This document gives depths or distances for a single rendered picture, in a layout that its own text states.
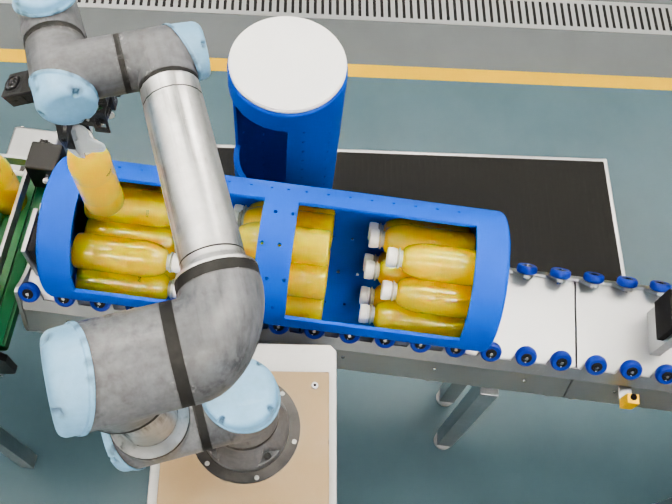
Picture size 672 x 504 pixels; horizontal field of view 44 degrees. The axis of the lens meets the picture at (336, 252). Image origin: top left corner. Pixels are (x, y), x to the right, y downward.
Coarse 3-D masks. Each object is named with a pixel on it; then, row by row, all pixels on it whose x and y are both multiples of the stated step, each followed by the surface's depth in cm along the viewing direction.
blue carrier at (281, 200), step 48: (48, 192) 153; (240, 192) 157; (288, 192) 159; (336, 192) 162; (48, 240) 152; (288, 240) 153; (336, 240) 180; (480, 240) 155; (48, 288) 158; (336, 288) 179; (480, 288) 153; (384, 336) 162; (432, 336) 160; (480, 336) 158
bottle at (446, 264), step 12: (408, 252) 158; (420, 252) 158; (432, 252) 158; (444, 252) 158; (456, 252) 158; (468, 252) 159; (396, 264) 159; (408, 264) 158; (420, 264) 157; (432, 264) 157; (444, 264) 157; (456, 264) 157; (468, 264) 157; (420, 276) 159; (432, 276) 158; (444, 276) 158; (456, 276) 158; (468, 276) 158
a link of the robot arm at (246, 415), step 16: (256, 368) 126; (240, 384) 125; (256, 384) 125; (272, 384) 126; (224, 400) 123; (240, 400) 123; (256, 400) 124; (272, 400) 125; (208, 416) 123; (224, 416) 122; (240, 416) 122; (256, 416) 123; (272, 416) 126; (208, 432) 124; (224, 432) 124; (240, 432) 123; (256, 432) 126; (272, 432) 134; (208, 448) 126
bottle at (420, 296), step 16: (400, 288) 161; (416, 288) 160; (432, 288) 160; (448, 288) 161; (464, 288) 161; (400, 304) 162; (416, 304) 160; (432, 304) 160; (448, 304) 160; (464, 304) 160
